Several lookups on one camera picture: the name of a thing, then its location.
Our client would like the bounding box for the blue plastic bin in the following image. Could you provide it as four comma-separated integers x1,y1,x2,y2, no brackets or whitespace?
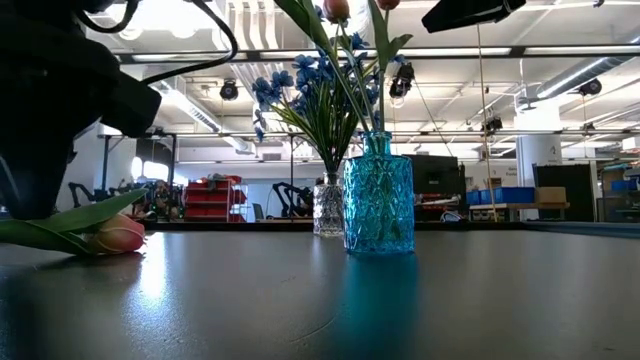
465,186,537,206

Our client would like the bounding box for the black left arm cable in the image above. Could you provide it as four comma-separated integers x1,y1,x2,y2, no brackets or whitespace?
74,0,240,87

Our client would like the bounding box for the blue artificial flower bunch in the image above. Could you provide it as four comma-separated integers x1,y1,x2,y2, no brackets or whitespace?
251,30,401,174

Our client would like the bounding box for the brown cardboard box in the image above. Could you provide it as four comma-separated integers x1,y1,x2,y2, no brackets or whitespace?
534,185,568,204

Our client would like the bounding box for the red storage shelf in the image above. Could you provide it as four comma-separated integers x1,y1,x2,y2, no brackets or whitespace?
182,174,248,223

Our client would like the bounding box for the black ceiling spotlight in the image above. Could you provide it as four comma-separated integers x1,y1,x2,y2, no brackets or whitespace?
219,78,240,102
578,77,604,97

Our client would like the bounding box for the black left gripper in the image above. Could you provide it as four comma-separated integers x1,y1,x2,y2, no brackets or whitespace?
0,114,81,222

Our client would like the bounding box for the black cabinet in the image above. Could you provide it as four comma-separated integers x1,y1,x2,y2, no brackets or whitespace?
531,163,597,223

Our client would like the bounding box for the clear cut-glass vase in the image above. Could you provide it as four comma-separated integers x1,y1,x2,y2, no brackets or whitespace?
312,170,347,239

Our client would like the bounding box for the thin wooden pole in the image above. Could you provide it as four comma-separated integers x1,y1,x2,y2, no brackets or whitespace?
474,23,499,222

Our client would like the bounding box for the wooden work table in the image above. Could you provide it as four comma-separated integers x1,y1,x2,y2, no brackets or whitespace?
467,201,572,223

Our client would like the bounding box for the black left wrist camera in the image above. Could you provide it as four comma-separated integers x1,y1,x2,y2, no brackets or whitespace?
99,82,164,140

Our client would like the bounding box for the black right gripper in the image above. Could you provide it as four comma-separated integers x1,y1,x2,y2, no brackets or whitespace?
420,0,528,35

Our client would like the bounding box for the blue cut-glass vase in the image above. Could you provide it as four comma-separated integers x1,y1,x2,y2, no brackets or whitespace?
342,130,417,257

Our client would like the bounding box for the black monitor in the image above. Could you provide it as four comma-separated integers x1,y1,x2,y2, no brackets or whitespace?
402,154,467,209

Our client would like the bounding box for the pink tulip with green stem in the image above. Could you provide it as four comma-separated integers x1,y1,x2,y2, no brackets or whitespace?
366,0,416,135
0,188,150,257
272,0,375,151

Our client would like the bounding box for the white round column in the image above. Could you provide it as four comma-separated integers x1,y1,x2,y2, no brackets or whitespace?
515,133,564,189

